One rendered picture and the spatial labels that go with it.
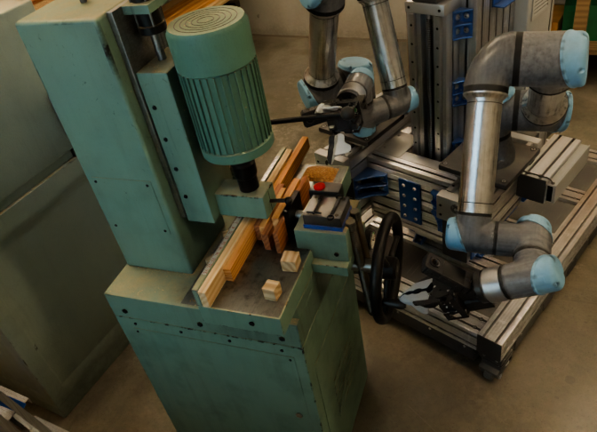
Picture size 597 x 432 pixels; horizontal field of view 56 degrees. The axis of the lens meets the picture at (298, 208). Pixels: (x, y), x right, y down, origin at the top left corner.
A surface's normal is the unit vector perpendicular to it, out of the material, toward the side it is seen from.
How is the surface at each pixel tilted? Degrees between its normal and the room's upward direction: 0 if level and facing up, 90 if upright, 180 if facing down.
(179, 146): 90
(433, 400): 0
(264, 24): 90
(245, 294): 0
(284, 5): 90
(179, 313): 90
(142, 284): 0
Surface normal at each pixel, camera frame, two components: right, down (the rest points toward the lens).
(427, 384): -0.16, -0.78
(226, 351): -0.33, 0.62
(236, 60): 0.60, 0.41
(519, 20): -0.66, 0.54
